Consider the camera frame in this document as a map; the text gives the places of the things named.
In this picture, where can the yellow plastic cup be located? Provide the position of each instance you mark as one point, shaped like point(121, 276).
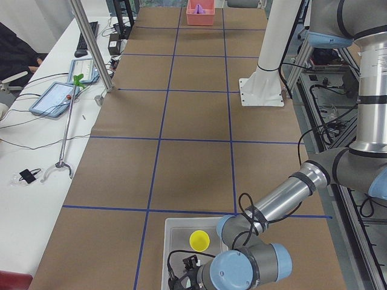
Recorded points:
point(199, 240)

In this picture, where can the person in black clothes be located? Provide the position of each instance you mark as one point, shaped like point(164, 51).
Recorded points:
point(17, 56)

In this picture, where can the small black gadget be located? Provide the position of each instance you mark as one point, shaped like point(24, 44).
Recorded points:
point(29, 176)

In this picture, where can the metal reacher grabber tool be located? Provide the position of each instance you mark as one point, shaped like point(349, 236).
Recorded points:
point(61, 164)

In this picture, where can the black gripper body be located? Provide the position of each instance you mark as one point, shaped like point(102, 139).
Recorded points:
point(191, 263)

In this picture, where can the black computer mouse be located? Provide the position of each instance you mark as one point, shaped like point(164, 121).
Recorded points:
point(80, 53)

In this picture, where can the green plastic clamp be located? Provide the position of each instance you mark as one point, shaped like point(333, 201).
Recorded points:
point(77, 80)

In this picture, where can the black power adapter box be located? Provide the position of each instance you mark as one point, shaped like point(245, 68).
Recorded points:
point(114, 45)

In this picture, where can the purple microfiber cloth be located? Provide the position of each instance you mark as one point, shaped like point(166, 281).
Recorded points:
point(199, 9)

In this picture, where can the red object at corner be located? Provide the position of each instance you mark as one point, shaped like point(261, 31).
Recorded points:
point(15, 281)

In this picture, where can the aluminium frame post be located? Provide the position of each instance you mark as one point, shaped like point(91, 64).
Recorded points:
point(85, 29)

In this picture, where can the small metal cylinder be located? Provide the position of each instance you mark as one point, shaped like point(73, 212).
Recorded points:
point(99, 100)

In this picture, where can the pink plastic tray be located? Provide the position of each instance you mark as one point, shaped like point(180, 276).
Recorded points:
point(206, 19)

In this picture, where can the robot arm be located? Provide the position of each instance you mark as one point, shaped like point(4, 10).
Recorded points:
point(248, 261)

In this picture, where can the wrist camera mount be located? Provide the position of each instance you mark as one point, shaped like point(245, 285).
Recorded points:
point(190, 263)

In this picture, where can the clear plastic bin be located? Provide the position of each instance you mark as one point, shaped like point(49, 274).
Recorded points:
point(177, 231)

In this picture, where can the teach pendant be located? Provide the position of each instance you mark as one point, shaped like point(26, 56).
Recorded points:
point(83, 66)
point(55, 100)

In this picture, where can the upper teach pendant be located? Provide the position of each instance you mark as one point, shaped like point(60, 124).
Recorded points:
point(83, 66)

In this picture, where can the lower teach pendant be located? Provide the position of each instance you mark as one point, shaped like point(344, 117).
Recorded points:
point(55, 100)

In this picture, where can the white camera stand base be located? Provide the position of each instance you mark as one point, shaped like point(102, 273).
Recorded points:
point(263, 87)

